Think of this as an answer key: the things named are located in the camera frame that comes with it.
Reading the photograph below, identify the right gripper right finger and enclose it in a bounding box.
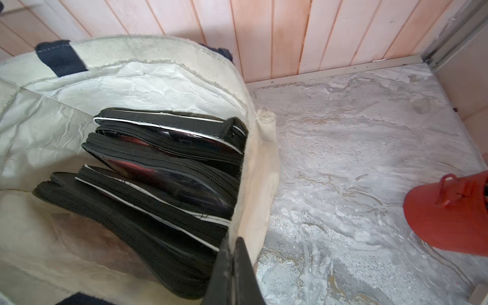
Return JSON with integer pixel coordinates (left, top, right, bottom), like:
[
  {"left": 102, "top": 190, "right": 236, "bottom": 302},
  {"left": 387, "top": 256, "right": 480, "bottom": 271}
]
[{"left": 233, "top": 237, "right": 266, "bottom": 305}]

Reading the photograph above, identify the red pencil cup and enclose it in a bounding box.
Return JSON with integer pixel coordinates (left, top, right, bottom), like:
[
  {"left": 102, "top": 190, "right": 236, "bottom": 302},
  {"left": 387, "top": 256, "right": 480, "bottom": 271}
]
[{"left": 403, "top": 171, "right": 487, "bottom": 257}]

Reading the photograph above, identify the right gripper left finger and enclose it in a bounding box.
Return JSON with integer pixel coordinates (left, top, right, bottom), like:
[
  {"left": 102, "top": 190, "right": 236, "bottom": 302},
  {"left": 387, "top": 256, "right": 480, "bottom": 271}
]
[{"left": 202, "top": 236, "right": 233, "bottom": 305}]

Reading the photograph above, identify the red paddle case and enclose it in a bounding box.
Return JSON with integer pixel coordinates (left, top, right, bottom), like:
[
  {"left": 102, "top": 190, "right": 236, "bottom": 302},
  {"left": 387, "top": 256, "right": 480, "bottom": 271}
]
[
  {"left": 94, "top": 108, "right": 249, "bottom": 155},
  {"left": 81, "top": 133, "right": 240, "bottom": 219},
  {"left": 95, "top": 123, "right": 243, "bottom": 172}
]

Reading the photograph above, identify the cream canvas tote bag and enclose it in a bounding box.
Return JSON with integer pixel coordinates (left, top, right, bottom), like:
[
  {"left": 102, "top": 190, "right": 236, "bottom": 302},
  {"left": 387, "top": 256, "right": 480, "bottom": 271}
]
[{"left": 1, "top": 36, "right": 280, "bottom": 304}]

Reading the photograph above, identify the blue Deerway paddle case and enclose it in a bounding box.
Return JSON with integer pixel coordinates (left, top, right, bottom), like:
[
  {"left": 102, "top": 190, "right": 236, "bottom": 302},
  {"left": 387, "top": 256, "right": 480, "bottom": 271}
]
[{"left": 75, "top": 165, "right": 230, "bottom": 252}]

